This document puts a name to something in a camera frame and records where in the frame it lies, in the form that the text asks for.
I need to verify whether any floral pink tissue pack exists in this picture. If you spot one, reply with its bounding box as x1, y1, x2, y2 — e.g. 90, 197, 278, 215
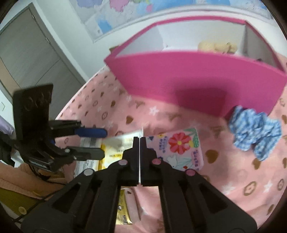
146, 128, 204, 171

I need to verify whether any yellow tissue pack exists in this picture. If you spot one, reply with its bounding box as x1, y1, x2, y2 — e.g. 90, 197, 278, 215
98, 143, 133, 225

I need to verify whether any blue checkered scrunchie cloth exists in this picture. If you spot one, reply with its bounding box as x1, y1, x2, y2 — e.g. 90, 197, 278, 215
228, 106, 282, 162

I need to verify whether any beige plush bunny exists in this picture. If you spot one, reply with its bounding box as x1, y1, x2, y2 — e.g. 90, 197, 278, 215
197, 41, 237, 54

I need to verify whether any green-white tissue pack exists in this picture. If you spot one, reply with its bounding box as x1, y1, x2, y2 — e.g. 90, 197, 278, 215
101, 129, 143, 158

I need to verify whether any left forearm pink sleeve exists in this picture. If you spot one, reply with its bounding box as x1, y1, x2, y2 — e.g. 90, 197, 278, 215
0, 163, 67, 199

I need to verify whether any pink patterned bedsheet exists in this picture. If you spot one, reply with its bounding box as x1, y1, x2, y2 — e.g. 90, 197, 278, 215
58, 68, 286, 226

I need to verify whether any grey door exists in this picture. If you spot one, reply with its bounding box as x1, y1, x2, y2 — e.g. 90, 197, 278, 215
1, 3, 84, 119

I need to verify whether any pink storage box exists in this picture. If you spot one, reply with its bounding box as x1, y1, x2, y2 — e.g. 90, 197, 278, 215
105, 16, 286, 117

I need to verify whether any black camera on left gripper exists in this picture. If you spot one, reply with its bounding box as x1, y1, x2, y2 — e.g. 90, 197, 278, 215
13, 84, 53, 145

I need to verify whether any wall map poster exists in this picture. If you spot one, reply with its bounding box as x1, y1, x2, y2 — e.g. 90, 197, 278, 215
69, 0, 273, 43

